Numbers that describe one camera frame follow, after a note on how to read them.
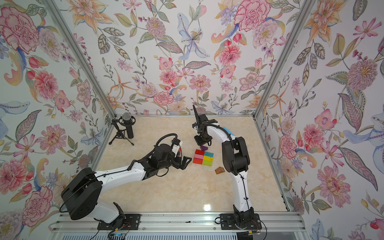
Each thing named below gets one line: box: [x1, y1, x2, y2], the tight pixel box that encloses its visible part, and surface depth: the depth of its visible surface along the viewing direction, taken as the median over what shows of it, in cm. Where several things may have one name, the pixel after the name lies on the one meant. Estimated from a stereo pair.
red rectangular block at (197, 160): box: [193, 157, 203, 165], surface depth 97 cm
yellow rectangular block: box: [203, 155, 214, 162], surface depth 98 cm
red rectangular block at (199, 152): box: [195, 149, 205, 156], surface depth 102 cm
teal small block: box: [204, 151, 214, 158], surface depth 100 cm
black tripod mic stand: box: [108, 115, 136, 146], surface depth 100 cm
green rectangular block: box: [203, 159, 213, 167], surface depth 97 cm
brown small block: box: [214, 166, 226, 175], surface depth 92 cm
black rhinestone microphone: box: [122, 112, 134, 139], surface depth 95 cm
